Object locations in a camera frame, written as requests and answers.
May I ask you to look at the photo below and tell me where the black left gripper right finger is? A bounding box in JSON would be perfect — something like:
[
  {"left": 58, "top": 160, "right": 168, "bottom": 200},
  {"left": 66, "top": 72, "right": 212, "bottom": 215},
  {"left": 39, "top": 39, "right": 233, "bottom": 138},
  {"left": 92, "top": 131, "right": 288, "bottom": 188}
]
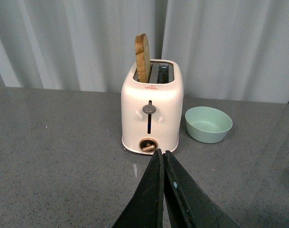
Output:
[{"left": 163, "top": 151, "right": 238, "bottom": 228}]

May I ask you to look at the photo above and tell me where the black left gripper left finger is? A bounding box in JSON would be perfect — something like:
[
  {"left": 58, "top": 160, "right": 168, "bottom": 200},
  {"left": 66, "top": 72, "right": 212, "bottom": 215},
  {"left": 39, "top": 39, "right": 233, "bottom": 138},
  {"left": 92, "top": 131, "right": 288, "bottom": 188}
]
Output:
[{"left": 113, "top": 149, "right": 164, "bottom": 228}]

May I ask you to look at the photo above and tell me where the green bowl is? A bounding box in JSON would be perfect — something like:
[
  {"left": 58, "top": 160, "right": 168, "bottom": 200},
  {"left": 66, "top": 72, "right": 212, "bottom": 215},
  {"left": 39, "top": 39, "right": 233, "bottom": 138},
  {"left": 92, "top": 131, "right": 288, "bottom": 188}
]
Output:
[{"left": 185, "top": 106, "right": 233, "bottom": 143}]

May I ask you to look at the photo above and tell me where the white toaster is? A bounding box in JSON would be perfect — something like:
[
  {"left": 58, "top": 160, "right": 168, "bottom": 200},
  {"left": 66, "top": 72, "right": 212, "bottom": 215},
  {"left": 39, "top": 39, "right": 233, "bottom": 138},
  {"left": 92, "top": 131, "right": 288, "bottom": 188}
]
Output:
[{"left": 121, "top": 59, "right": 184, "bottom": 154}]

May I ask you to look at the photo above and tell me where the toast bread slice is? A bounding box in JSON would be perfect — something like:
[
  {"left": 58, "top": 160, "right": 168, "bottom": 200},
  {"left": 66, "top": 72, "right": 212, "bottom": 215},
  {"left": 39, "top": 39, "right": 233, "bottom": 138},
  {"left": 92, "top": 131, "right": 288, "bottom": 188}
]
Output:
[{"left": 135, "top": 34, "right": 150, "bottom": 83}]

